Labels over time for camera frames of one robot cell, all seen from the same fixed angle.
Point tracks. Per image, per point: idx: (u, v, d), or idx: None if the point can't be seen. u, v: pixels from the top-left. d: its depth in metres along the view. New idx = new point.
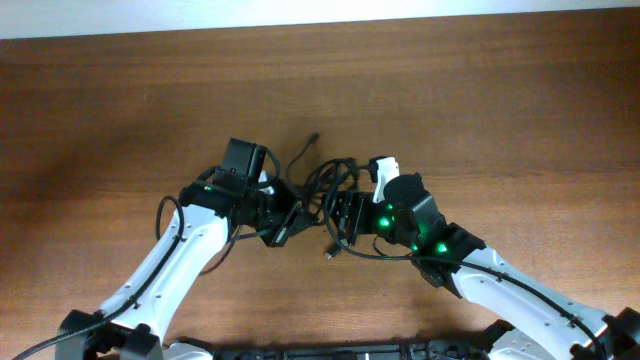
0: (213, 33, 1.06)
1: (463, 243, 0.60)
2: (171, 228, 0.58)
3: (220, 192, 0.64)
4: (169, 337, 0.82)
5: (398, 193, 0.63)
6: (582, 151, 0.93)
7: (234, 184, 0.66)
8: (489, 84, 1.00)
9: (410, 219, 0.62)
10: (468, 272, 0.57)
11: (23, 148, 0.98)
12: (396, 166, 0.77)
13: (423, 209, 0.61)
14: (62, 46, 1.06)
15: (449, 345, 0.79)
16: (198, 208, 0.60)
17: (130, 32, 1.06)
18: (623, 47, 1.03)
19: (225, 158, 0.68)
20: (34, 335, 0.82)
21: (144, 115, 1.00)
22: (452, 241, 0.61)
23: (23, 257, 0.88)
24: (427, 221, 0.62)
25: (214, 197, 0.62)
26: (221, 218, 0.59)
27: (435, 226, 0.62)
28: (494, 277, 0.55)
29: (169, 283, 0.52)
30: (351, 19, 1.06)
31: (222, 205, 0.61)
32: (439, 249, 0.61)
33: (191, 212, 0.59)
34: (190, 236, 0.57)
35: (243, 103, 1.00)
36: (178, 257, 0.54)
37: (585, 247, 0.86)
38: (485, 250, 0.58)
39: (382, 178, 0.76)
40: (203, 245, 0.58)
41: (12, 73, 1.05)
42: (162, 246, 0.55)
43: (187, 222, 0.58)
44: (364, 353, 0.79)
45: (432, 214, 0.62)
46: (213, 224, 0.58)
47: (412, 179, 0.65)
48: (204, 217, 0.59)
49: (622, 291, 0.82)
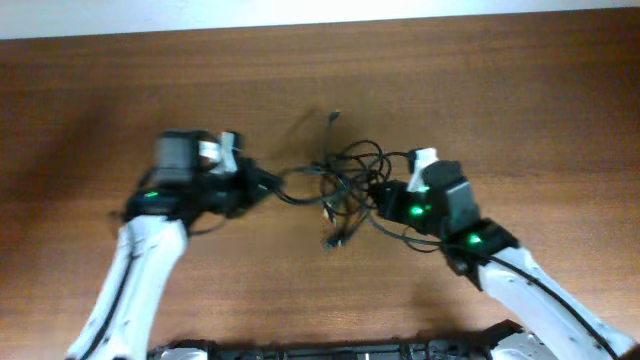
0: (213, 33, 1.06)
1: (497, 238, 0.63)
2: (122, 253, 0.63)
3: (168, 193, 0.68)
4: (169, 337, 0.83)
5: (438, 176, 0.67)
6: (582, 151, 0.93)
7: (178, 181, 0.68)
8: (489, 84, 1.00)
9: (445, 204, 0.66)
10: (498, 270, 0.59)
11: (24, 148, 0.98)
12: (436, 159, 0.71)
13: (458, 195, 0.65)
14: (61, 46, 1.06)
15: (449, 345, 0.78)
16: (148, 218, 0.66)
17: (129, 32, 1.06)
18: (623, 47, 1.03)
19: (162, 154, 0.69)
20: (35, 335, 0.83)
21: (144, 116, 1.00)
22: (484, 232, 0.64)
23: (22, 257, 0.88)
24: (460, 208, 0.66)
25: (162, 203, 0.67)
26: (171, 223, 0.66)
27: (465, 217, 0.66)
28: (524, 279, 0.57)
29: (131, 294, 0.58)
30: (351, 19, 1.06)
31: (173, 206, 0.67)
32: (471, 239, 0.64)
33: (142, 228, 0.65)
34: (142, 253, 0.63)
35: (243, 103, 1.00)
36: (135, 278, 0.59)
37: (585, 247, 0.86)
38: (519, 250, 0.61)
39: (418, 168, 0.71)
40: (160, 254, 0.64)
41: (12, 73, 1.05)
42: (118, 269, 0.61)
43: (139, 237, 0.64)
44: (364, 353, 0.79)
45: (465, 202, 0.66)
46: (165, 231, 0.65)
47: (451, 166, 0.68)
48: (156, 228, 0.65)
49: (622, 291, 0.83)
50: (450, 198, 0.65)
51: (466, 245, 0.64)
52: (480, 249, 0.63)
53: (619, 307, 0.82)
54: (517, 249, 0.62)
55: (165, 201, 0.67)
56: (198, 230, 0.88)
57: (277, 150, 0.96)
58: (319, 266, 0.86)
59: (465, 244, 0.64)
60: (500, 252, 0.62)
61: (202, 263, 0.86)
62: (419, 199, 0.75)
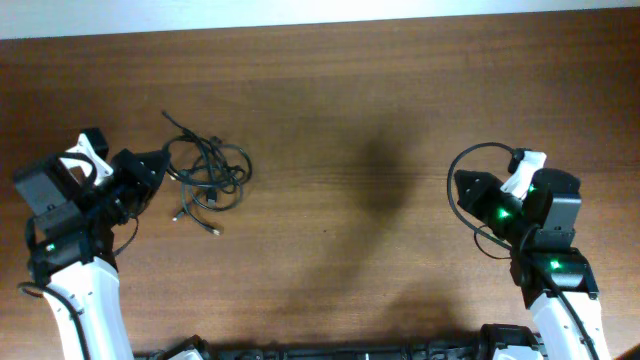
0: (213, 33, 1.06)
1: (580, 273, 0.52)
2: (57, 312, 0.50)
3: (66, 232, 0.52)
4: (171, 336, 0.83)
5: (547, 181, 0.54)
6: (582, 151, 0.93)
7: (71, 218, 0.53)
8: (489, 84, 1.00)
9: (544, 208, 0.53)
10: (560, 310, 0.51)
11: (25, 150, 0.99)
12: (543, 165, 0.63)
13: (566, 207, 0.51)
14: (60, 46, 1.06)
15: (449, 345, 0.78)
16: (63, 274, 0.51)
17: (128, 32, 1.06)
18: (622, 47, 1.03)
19: (30, 201, 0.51)
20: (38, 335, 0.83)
21: (144, 116, 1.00)
22: (567, 261, 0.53)
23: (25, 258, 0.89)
24: (557, 223, 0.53)
25: (67, 249, 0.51)
26: (92, 263, 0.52)
27: (559, 236, 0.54)
28: (580, 336, 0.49)
29: (102, 332, 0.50)
30: (351, 19, 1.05)
31: (84, 243, 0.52)
32: (552, 263, 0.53)
33: (65, 282, 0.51)
34: (84, 301, 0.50)
35: (243, 103, 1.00)
36: (92, 326, 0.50)
37: (584, 247, 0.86)
38: (593, 301, 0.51)
39: (521, 168, 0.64)
40: (106, 293, 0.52)
41: (12, 74, 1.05)
42: (68, 334, 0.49)
43: (69, 294, 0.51)
44: (364, 353, 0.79)
45: (567, 220, 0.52)
46: (87, 272, 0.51)
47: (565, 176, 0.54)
48: (78, 275, 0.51)
49: (619, 291, 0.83)
50: (555, 208, 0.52)
51: (542, 259, 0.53)
52: (554, 275, 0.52)
53: (619, 307, 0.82)
54: (592, 300, 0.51)
55: (70, 242, 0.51)
56: (198, 230, 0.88)
57: (276, 150, 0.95)
58: (320, 266, 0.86)
59: (542, 261, 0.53)
60: (566, 290, 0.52)
61: (202, 262, 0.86)
62: (512, 203, 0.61)
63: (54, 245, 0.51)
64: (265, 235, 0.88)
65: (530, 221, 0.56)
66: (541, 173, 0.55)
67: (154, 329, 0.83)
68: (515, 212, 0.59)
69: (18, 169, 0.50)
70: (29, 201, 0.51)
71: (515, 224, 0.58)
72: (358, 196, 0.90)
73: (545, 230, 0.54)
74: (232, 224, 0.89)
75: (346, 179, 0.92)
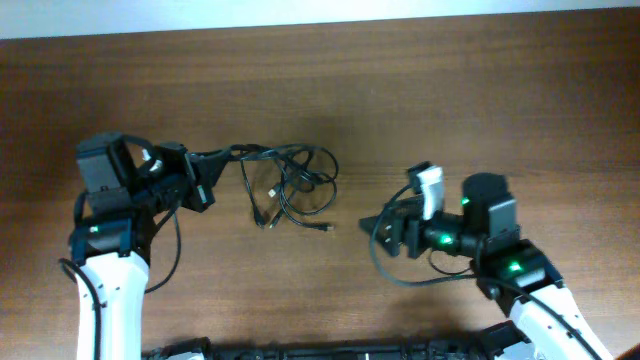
0: (215, 33, 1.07)
1: (539, 265, 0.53)
2: (83, 299, 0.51)
3: (113, 217, 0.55)
4: (169, 337, 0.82)
5: (476, 190, 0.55)
6: (581, 151, 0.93)
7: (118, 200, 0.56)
8: (489, 84, 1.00)
9: (485, 221, 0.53)
10: (538, 312, 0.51)
11: (24, 148, 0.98)
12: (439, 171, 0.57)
13: (502, 211, 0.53)
14: (67, 45, 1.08)
15: (449, 345, 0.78)
16: (100, 258, 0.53)
17: (132, 31, 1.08)
18: (621, 47, 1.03)
19: (85, 178, 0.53)
20: (33, 334, 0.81)
21: (145, 114, 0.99)
22: (524, 258, 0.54)
23: (20, 258, 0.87)
24: (500, 227, 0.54)
25: (109, 235, 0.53)
26: (127, 256, 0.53)
27: (506, 236, 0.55)
28: (565, 330, 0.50)
29: (118, 331, 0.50)
30: (351, 19, 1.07)
31: (125, 234, 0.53)
32: (511, 266, 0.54)
33: (98, 270, 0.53)
34: (109, 295, 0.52)
35: (243, 102, 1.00)
36: (111, 324, 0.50)
37: (586, 247, 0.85)
38: (563, 290, 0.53)
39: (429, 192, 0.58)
40: (130, 293, 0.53)
41: (16, 73, 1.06)
42: (87, 324, 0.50)
43: (97, 283, 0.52)
44: (364, 353, 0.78)
45: (507, 221, 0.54)
46: (122, 267, 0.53)
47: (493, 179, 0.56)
48: (112, 267, 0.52)
49: (622, 291, 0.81)
50: (491, 216, 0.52)
51: (500, 269, 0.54)
52: (516, 280, 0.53)
53: (619, 307, 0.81)
54: (558, 289, 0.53)
55: (112, 229, 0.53)
56: (198, 231, 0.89)
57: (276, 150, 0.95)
58: (320, 266, 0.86)
59: (502, 271, 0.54)
60: (537, 290, 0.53)
61: (202, 263, 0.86)
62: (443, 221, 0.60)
63: (98, 228, 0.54)
64: (265, 235, 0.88)
65: (473, 234, 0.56)
66: (468, 183, 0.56)
67: (153, 328, 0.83)
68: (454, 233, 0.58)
69: (84, 144, 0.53)
70: (84, 179, 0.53)
71: (462, 246, 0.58)
72: (358, 196, 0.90)
73: (492, 237, 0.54)
74: (233, 225, 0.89)
75: (346, 178, 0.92)
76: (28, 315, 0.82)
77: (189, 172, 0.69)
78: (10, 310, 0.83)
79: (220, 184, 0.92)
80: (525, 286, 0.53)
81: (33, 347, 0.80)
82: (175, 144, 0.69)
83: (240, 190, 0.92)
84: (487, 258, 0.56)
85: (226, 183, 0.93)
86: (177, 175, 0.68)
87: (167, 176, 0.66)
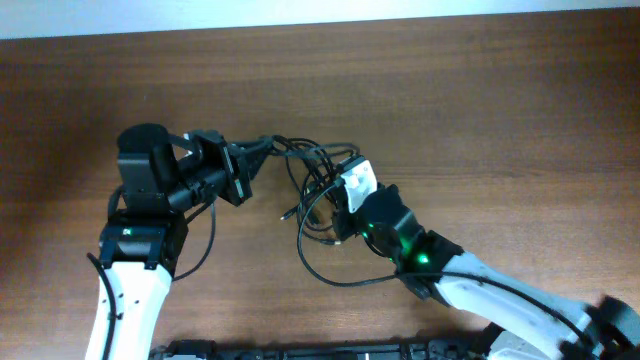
0: (215, 33, 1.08)
1: (443, 251, 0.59)
2: (102, 305, 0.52)
3: (147, 223, 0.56)
4: (168, 337, 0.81)
5: (377, 209, 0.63)
6: (581, 151, 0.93)
7: (155, 204, 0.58)
8: (489, 84, 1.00)
9: (392, 235, 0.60)
10: (450, 280, 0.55)
11: (25, 147, 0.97)
12: (364, 167, 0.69)
13: (405, 223, 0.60)
14: (69, 45, 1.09)
15: (449, 345, 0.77)
16: (126, 264, 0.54)
17: (133, 31, 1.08)
18: (620, 47, 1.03)
19: (126, 180, 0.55)
20: (33, 335, 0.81)
21: (145, 114, 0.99)
22: (432, 250, 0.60)
23: (21, 258, 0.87)
24: (409, 235, 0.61)
25: (140, 242, 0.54)
26: (153, 270, 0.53)
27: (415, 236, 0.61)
28: (476, 281, 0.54)
29: (128, 345, 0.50)
30: (350, 19, 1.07)
31: (156, 245, 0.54)
32: (420, 260, 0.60)
33: (121, 278, 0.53)
34: (127, 307, 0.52)
35: (244, 101, 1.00)
36: (124, 336, 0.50)
37: (585, 247, 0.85)
38: (464, 256, 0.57)
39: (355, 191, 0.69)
40: (148, 308, 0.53)
41: (18, 73, 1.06)
42: (100, 334, 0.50)
43: (118, 292, 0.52)
44: (364, 353, 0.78)
45: (412, 227, 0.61)
46: (146, 279, 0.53)
47: (390, 194, 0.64)
48: (136, 277, 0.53)
49: (623, 291, 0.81)
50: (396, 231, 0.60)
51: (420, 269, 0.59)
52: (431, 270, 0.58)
53: None
54: (461, 257, 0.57)
55: (144, 235, 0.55)
56: (199, 231, 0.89)
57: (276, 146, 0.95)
58: (320, 266, 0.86)
59: (418, 269, 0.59)
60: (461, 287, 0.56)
61: (202, 263, 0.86)
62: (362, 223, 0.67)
63: (131, 231, 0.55)
64: (265, 235, 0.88)
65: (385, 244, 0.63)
66: (369, 202, 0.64)
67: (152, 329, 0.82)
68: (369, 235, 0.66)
69: (125, 140, 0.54)
70: (123, 180, 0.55)
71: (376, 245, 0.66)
72: None
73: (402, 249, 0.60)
74: (233, 225, 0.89)
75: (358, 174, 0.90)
76: (29, 315, 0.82)
77: (227, 168, 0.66)
78: (11, 310, 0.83)
79: None
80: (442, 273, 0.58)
81: (33, 347, 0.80)
82: (217, 132, 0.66)
83: None
84: (407, 262, 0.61)
85: None
86: (213, 167, 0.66)
87: (204, 170, 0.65)
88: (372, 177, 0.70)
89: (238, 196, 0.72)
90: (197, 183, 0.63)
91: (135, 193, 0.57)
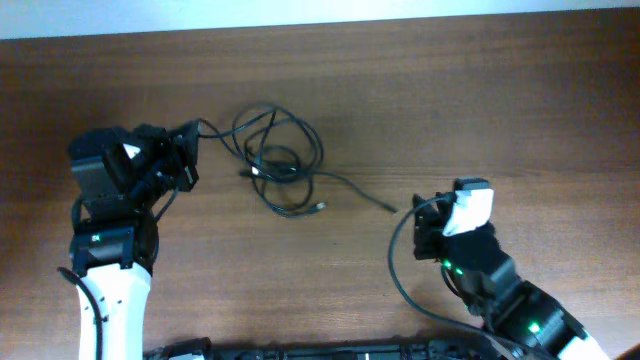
0: (214, 33, 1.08)
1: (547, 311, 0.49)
2: (83, 311, 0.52)
3: (115, 226, 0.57)
4: (168, 337, 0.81)
5: (467, 256, 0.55)
6: (581, 151, 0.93)
7: (118, 207, 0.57)
8: (490, 84, 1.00)
9: (483, 284, 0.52)
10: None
11: (25, 148, 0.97)
12: (484, 195, 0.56)
13: (500, 273, 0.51)
14: (69, 45, 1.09)
15: (449, 346, 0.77)
16: (101, 267, 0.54)
17: (133, 32, 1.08)
18: (620, 47, 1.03)
19: (86, 185, 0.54)
20: (33, 334, 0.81)
21: (145, 114, 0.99)
22: (542, 318, 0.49)
23: (21, 258, 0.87)
24: (504, 286, 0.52)
25: (111, 245, 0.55)
26: (129, 269, 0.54)
27: (506, 282, 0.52)
28: None
29: (120, 344, 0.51)
30: (351, 19, 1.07)
31: (127, 244, 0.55)
32: (529, 326, 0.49)
33: (99, 283, 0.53)
34: (111, 308, 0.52)
35: (244, 102, 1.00)
36: (113, 336, 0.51)
37: (586, 247, 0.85)
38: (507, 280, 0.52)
39: (458, 212, 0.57)
40: (131, 306, 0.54)
41: (19, 74, 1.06)
42: (89, 339, 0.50)
43: (99, 296, 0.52)
44: (364, 353, 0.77)
45: (510, 277, 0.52)
46: (125, 278, 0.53)
47: (483, 238, 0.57)
48: (115, 278, 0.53)
49: (623, 291, 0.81)
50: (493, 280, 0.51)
51: (517, 334, 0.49)
52: (537, 343, 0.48)
53: (620, 307, 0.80)
54: (571, 337, 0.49)
55: (114, 237, 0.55)
56: (199, 231, 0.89)
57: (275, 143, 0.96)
58: (320, 266, 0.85)
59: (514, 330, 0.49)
60: (562, 349, 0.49)
61: (202, 263, 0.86)
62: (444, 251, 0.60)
63: (100, 236, 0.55)
64: (265, 235, 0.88)
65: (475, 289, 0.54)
66: (461, 243, 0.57)
67: (152, 329, 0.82)
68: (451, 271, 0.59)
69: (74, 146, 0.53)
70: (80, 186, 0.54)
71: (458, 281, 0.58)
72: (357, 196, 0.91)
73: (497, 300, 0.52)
74: (233, 225, 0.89)
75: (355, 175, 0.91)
76: (29, 315, 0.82)
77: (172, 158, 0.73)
78: (11, 310, 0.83)
79: (221, 185, 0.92)
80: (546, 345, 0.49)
81: (33, 347, 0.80)
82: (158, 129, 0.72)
83: (241, 190, 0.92)
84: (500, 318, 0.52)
85: (226, 183, 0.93)
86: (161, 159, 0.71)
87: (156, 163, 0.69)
88: (484, 207, 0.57)
89: (186, 181, 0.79)
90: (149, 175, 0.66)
91: (97, 199, 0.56)
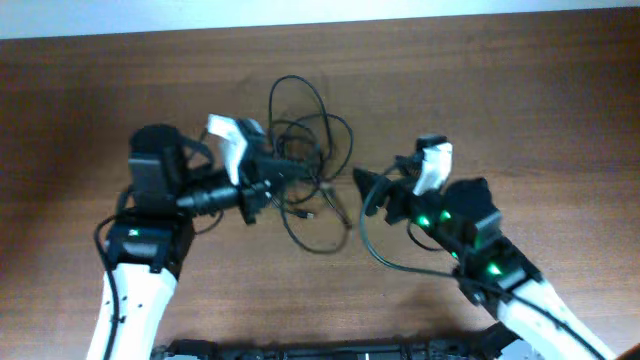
0: (214, 33, 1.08)
1: (515, 262, 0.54)
2: (106, 305, 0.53)
3: (153, 225, 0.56)
4: (168, 337, 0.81)
5: (459, 201, 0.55)
6: (580, 151, 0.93)
7: (164, 204, 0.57)
8: (489, 83, 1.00)
9: (466, 231, 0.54)
10: (523, 308, 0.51)
11: (24, 147, 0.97)
12: (450, 152, 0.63)
13: (487, 224, 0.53)
14: (67, 45, 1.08)
15: (449, 345, 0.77)
16: (133, 267, 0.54)
17: (132, 31, 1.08)
18: (620, 47, 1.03)
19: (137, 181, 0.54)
20: (32, 334, 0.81)
21: (143, 113, 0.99)
22: (505, 262, 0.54)
23: (19, 258, 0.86)
24: (485, 238, 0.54)
25: (146, 243, 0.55)
26: (157, 273, 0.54)
27: (487, 231, 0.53)
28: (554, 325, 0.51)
29: (129, 348, 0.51)
30: (351, 19, 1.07)
31: (161, 248, 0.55)
32: (491, 270, 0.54)
33: (125, 280, 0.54)
34: (130, 310, 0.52)
35: (243, 100, 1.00)
36: (123, 339, 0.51)
37: (586, 246, 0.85)
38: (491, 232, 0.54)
39: (429, 172, 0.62)
40: (150, 313, 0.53)
41: (17, 73, 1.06)
42: (102, 336, 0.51)
43: (122, 295, 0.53)
44: (364, 353, 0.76)
45: (492, 230, 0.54)
46: (151, 282, 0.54)
47: (478, 188, 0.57)
48: (140, 279, 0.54)
49: (623, 291, 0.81)
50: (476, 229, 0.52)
51: (481, 274, 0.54)
52: (499, 283, 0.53)
53: (620, 307, 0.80)
54: (539, 286, 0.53)
55: (150, 238, 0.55)
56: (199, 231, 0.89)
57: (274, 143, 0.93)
58: (320, 266, 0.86)
59: (482, 275, 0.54)
60: (521, 288, 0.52)
61: (202, 263, 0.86)
62: (426, 208, 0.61)
63: (138, 232, 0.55)
64: (265, 235, 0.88)
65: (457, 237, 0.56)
66: (450, 189, 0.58)
67: None
68: (432, 224, 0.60)
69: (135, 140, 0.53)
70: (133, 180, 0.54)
71: (436, 233, 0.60)
72: None
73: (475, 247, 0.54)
74: (233, 225, 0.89)
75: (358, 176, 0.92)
76: (29, 315, 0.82)
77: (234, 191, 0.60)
78: (10, 309, 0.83)
79: None
80: (509, 287, 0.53)
81: (32, 347, 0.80)
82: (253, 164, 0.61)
83: None
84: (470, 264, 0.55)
85: None
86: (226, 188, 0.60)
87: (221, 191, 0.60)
88: (449, 165, 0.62)
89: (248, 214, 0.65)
90: (205, 194, 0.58)
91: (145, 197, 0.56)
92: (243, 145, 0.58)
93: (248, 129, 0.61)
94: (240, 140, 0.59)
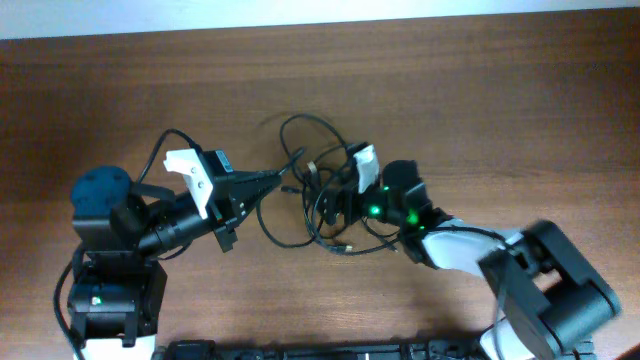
0: (214, 33, 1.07)
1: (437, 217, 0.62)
2: None
3: (118, 286, 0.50)
4: (169, 337, 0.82)
5: (393, 180, 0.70)
6: (581, 151, 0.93)
7: (125, 260, 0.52)
8: (489, 84, 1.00)
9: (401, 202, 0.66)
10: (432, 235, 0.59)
11: (24, 148, 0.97)
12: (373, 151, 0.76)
13: (415, 193, 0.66)
14: (65, 45, 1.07)
15: (449, 345, 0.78)
16: (102, 339, 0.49)
17: (131, 32, 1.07)
18: (621, 46, 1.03)
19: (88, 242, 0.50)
20: (35, 334, 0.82)
21: (144, 114, 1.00)
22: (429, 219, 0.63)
23: (19, 259, 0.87)
24: (417, 206, 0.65)
25: (114, 309, 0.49)
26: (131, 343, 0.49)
27: (416, 198, 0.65)
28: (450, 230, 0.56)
29: None
30: (351, 19, 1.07)
31: (131, 315, 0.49)
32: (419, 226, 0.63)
33: (99, 352, 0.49)
34: None
35: (244, 102, 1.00)
36: None
37: (585, 247, 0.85)
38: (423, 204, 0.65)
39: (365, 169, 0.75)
40: None
41: (15, 73, 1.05)
42: None
43: None
44: (364, 353, 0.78)
45: (421, 198, 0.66)
46: (128, 354, 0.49)
47: (410, 167, 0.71)
48: (116, 352, 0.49)
49: (620, 291, 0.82)
50: (405, 196, 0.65)
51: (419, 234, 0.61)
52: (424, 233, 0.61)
53: None
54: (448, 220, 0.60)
55: (117, 303, 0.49)
56: None
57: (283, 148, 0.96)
58: (320, 266, 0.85)
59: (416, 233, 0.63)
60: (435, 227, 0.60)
61: (201, 263, 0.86)
62: (373, 200, 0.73)
63: (101, 298, 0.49)
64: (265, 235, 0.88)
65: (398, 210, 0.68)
66: (387, 171, 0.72)
67: None
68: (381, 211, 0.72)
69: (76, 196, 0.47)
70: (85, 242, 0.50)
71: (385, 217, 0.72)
72: None
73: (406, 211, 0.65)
74: None
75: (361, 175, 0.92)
76: (30, 316, 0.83)
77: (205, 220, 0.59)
78: (11, 310, 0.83)
79: None
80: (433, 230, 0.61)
81: (35, 347, 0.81)
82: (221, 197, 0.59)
83: None
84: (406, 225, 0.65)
85: None
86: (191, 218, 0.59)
87: (186, 222, 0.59)
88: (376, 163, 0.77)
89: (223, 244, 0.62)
90: (169, 228, 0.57)
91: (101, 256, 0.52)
92: (211, 188, 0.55)
93: (214, 168, 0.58)
94: (207, 182, 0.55)
